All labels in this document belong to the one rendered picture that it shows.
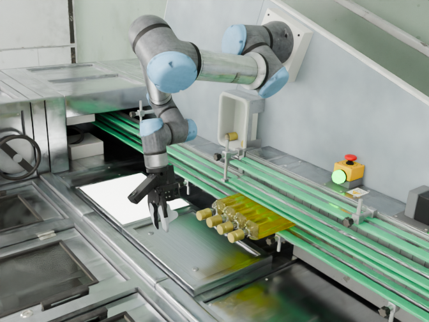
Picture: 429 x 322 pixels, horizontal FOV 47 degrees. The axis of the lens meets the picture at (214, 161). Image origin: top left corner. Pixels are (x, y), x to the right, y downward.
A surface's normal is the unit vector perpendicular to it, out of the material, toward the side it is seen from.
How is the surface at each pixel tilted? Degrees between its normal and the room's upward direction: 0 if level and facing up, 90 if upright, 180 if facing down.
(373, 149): 0
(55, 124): 90
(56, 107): 90
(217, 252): 90
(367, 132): 0
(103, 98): 90
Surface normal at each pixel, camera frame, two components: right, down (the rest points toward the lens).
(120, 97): 0.61, 0.32
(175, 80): 0.38, 0.79
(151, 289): 0.04, -0.93
